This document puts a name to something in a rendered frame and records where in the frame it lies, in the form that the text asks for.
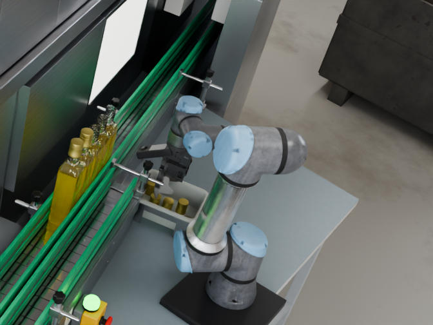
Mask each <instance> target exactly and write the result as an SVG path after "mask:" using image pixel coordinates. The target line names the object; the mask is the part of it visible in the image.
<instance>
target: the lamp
mask: <svg viewBox="0 0 433 325"><path fill-rule="evenodd" d="M99 306H100V299H99V298H98V296H96V295H88V296H86V297H85V298H84V301H83V304H82V307H83V309H84V310H85V311H87V312H90V313H94V312H96V311H98V310H99Z"/></svg>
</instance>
